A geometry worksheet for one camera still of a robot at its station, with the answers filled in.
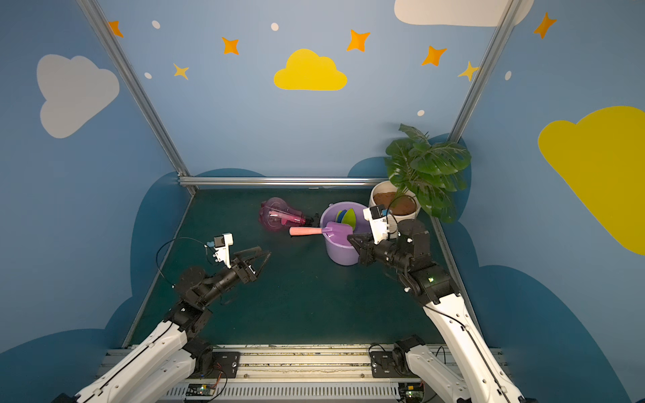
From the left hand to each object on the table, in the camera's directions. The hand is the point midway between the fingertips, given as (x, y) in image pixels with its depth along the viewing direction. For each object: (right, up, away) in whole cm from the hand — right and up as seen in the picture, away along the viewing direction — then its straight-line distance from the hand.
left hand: (265, 249), depth 71 cm
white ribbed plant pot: (+48, +14, +32) cm, 59 cm away
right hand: (+25, +4, -3) cm, 26 cm away
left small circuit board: (-19, -41, +1) cm, 46 cm away
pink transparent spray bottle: (-3, +10, +30) cm, 32 cm away
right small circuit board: (+43, -42, +1) cm, 60 cm away
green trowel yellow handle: (+27, +9, +25) cm, 38 cm away
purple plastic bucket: (+25, -6, +21) cm, 33 cm away
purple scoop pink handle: (+21, +5, 0) cm, 21 cm away
